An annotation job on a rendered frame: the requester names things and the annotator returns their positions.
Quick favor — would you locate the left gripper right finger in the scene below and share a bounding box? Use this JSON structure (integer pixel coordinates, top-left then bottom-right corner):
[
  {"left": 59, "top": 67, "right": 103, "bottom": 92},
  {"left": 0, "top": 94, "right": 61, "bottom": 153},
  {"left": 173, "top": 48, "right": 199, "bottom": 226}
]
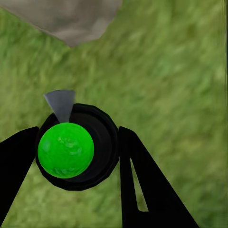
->
[{"left": 119, "top": 126, "right": 199, "bottom": 228}]

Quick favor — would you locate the pesticide atomizer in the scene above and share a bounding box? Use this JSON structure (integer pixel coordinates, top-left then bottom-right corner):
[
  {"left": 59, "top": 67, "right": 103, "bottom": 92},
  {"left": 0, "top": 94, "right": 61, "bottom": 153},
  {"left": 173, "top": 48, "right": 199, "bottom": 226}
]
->
[{"left": 34, "top": 90, "right": 120, "bottom": 191}]

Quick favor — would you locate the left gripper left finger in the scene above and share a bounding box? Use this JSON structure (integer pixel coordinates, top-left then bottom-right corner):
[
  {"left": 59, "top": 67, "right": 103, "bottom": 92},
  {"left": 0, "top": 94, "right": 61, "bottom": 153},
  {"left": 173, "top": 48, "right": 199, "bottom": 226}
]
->
[{"left": 0, "top": 126, "right": 39, "bottom": 227}]

